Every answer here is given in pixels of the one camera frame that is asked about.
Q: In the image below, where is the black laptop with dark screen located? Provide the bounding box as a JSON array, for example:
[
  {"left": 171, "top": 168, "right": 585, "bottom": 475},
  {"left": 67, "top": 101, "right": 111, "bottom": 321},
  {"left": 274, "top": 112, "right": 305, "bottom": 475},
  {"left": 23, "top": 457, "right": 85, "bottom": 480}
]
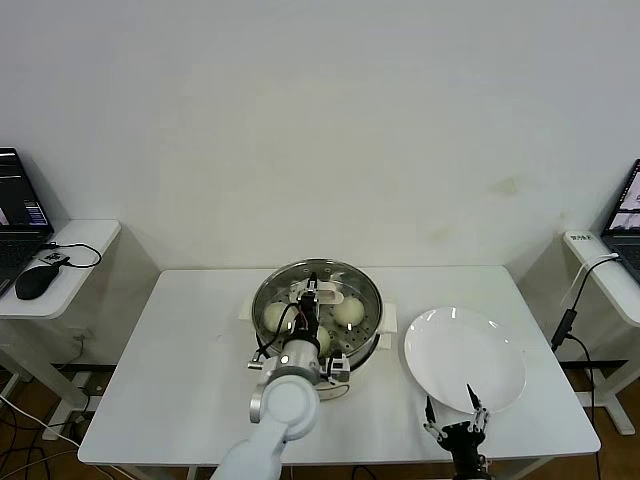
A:
[{"left": 0, "top": 146, "right": 56, "bottom": 296}]

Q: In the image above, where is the black computer mouse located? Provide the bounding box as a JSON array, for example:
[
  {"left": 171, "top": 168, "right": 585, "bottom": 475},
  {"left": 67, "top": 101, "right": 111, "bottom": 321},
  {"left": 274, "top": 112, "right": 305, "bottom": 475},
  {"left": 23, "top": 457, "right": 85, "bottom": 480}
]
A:
[{"left": 15, "top": 264, "right": 57, "bottom": 300}]

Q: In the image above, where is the white side desk with label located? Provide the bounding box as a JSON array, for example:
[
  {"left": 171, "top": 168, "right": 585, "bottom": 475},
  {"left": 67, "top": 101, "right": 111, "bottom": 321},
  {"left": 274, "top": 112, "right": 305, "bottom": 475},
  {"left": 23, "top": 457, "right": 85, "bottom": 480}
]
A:
[{"left": 562, "top": 232, "right": 640, "bottom": 436}]

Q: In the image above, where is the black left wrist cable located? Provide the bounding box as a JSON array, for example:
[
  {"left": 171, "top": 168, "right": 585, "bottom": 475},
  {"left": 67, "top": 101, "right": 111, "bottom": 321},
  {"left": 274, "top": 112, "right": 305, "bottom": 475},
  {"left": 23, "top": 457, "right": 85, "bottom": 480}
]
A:
[{"left": 252, "top": 302, "right": 301, "bottom": 361}]

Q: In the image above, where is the thin black looped cable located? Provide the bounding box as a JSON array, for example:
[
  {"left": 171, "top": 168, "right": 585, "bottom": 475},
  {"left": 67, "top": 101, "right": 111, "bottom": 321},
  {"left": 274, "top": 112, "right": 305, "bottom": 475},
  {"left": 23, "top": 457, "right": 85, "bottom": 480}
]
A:
[{"left": 44, "top": 241, "right": 104, "bottom": 270}]

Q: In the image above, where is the black cable with adapter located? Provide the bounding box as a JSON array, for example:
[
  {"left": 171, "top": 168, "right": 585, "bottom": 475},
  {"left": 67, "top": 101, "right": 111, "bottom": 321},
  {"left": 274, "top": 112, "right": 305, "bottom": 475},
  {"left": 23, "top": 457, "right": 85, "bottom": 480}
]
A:
[{"left": 549, "top": 255, "right": 624, "bottom": 416}]

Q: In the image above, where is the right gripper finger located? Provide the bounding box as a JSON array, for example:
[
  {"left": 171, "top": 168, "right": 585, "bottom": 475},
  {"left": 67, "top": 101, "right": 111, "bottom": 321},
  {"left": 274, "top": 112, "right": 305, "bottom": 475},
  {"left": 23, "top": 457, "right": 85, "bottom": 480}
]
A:
[
  {"left": 465, "top": 382, "right": 491, "bottom": 432},
  {"left": 422, "top": 396, "right": 450, "bottom": 442}
]

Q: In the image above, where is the white electric cooker pot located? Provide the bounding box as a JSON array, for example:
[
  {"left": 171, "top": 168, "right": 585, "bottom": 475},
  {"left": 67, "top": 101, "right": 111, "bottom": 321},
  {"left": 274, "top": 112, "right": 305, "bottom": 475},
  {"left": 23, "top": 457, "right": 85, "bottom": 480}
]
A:
[{"left": 239, "top": 294, "right": 400, "bottom": 402}]

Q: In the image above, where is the steel perforated steamer basket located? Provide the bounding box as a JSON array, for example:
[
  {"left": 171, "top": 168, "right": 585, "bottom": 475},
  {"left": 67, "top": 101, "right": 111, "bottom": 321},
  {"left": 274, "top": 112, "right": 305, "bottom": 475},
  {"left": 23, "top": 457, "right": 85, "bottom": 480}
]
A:
[{"left": 251, "top": 258, "right": 385, "bottom": 365}]

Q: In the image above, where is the white flat cable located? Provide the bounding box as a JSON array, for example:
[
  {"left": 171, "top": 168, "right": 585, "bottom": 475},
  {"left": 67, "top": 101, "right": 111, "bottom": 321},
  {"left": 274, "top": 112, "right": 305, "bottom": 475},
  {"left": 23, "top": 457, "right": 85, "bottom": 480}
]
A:
[{"left": 559, "top": 253, "right": 620, "bottom": 307}]

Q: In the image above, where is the white round plate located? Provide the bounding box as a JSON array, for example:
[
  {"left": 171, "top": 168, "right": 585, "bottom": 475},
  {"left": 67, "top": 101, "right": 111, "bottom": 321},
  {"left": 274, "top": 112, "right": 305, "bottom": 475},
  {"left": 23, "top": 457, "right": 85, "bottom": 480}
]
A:
[{"left": 403, "top": 307, "right": 528, "bottom": 415}]

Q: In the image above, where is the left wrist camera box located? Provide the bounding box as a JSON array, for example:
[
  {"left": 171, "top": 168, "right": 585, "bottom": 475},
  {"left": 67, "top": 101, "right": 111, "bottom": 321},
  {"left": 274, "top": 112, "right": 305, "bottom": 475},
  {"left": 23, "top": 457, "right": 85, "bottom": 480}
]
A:
[{"left": 322, "top": 352, "right": 351, "bottom": 384}]

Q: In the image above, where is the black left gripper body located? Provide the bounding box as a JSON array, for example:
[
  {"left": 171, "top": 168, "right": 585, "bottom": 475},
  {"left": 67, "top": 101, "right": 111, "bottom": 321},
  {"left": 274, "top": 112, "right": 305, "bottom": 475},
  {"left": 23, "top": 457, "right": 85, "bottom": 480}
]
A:
[{"left": 292, "top": 293, "right": 321, "bottom": 344}]

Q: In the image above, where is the white floor cable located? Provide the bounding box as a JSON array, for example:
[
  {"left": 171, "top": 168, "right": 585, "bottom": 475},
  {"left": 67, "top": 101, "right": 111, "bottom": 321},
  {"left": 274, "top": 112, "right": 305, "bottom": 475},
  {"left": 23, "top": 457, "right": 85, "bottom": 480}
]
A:
[{"left": 0, "top": 393, "right": 81, "bottom": 446}]

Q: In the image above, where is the white wall outlet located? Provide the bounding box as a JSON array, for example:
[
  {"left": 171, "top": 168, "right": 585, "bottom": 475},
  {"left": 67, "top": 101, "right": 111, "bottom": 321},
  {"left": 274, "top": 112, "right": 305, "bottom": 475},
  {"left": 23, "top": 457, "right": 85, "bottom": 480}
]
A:
[{"left": 66, "top": 324, "right": 96, "bottom": 346}]

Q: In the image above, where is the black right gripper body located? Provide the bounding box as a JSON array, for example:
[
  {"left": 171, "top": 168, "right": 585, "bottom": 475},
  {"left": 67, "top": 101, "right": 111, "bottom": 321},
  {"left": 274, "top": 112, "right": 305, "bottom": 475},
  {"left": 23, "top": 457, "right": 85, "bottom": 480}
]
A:
[{"left": 439, "top": 419, "right": 489, "bottom": 480}]

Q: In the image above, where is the black laptop with pale screen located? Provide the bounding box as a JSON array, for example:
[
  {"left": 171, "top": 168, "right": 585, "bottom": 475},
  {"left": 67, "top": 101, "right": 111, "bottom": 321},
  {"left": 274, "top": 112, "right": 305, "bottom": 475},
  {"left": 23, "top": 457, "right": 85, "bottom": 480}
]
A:
[{"left": 599, "top": 159, "right": 640, "bottom": 284}]

